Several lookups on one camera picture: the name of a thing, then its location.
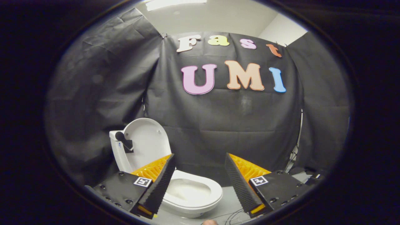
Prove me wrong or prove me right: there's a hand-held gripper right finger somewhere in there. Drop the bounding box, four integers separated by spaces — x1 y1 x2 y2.
224 152 313 218

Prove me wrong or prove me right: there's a black floor box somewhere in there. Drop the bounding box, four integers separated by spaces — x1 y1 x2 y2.
304 173 326 187

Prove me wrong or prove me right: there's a white toilet lid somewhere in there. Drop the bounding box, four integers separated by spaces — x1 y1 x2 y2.
122 118 172 173

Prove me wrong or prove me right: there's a black lid pull tab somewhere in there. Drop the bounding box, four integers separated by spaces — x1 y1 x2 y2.
115 131 134 154

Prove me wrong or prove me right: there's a black backdrop cloth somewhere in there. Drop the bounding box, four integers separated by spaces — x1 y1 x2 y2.
45 8 351 188

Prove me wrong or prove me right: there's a white toilet seat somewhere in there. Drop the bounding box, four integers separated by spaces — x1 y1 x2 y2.
162 170 223 213

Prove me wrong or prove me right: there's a metal tripod stand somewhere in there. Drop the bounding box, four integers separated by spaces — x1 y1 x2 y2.
288 109 304 173

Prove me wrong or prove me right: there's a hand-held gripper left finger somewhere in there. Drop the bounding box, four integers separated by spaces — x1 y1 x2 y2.
84 153 176 219

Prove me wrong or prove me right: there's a tangle of floor cables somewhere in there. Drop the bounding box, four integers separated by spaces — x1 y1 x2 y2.
200 209 252 225

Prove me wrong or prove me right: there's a white ceramic toilet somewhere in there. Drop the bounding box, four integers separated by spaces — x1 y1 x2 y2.
109 118 223 218

